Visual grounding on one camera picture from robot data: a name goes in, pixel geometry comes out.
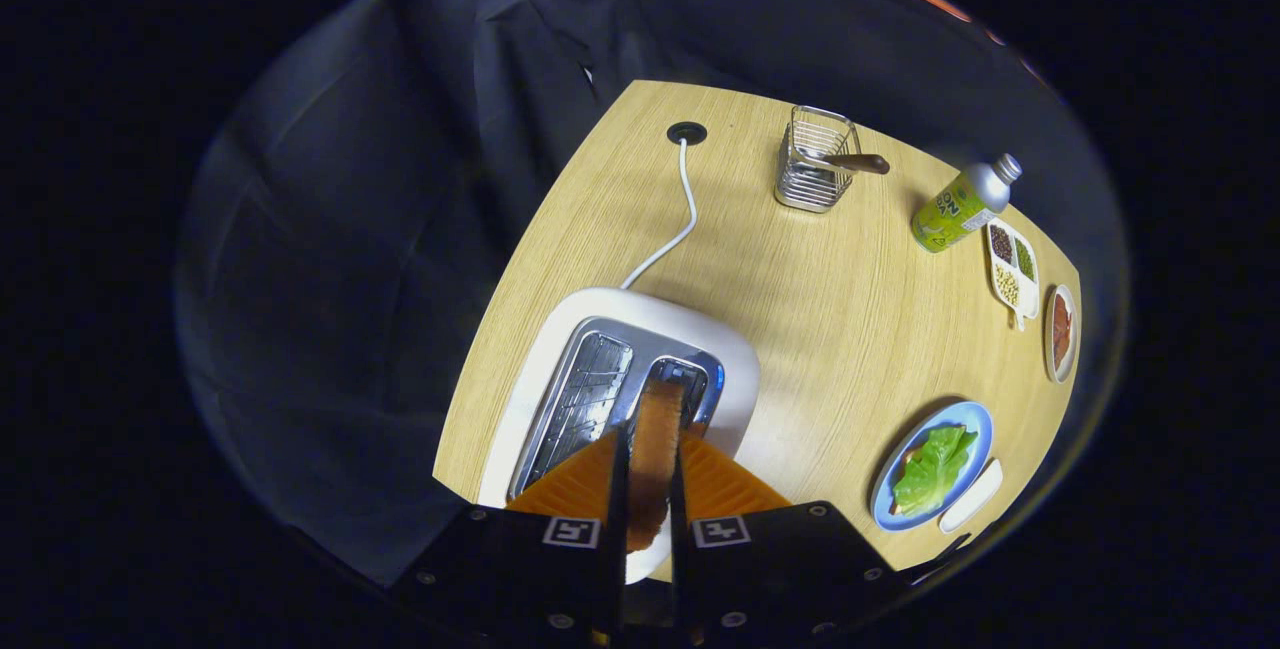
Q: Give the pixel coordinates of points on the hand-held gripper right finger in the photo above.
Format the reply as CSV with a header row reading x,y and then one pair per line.
x,y
678,499

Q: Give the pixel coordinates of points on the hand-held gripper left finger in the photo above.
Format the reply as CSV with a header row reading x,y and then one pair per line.
x,y
618,499

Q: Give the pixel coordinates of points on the toasted bread slice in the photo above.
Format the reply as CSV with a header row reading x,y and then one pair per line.
x,y
655,449

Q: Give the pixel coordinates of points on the green lettuce leaf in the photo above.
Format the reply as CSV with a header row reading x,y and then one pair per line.
x,y
935,469

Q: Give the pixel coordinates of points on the white toaster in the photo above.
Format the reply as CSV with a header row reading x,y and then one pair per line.
x,y
620,309

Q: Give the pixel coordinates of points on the white curved bowl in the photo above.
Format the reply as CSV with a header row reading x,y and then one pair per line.
x,y
975,494

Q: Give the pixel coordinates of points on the blue round plate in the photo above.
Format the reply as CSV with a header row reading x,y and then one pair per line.
x,y
975,424

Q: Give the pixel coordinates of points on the yellow soybeans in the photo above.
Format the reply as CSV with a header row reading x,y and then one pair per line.
x,y
1007,286

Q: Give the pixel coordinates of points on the silver bottle green label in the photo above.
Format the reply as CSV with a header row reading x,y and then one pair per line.
x,y
950,214

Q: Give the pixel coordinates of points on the white divided dish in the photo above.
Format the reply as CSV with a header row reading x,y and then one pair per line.
x,y
1028,294

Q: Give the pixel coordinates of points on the dark brown beans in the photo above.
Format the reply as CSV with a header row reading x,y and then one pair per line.
x,y
1001,244

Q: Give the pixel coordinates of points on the white round plate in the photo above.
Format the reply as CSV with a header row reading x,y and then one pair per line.
x,y
1071,357

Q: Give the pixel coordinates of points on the brown meat piece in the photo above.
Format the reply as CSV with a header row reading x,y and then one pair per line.
x,y
1060,329

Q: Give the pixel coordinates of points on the green mung beans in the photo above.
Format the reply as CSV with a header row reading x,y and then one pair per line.
x,y
1025,257

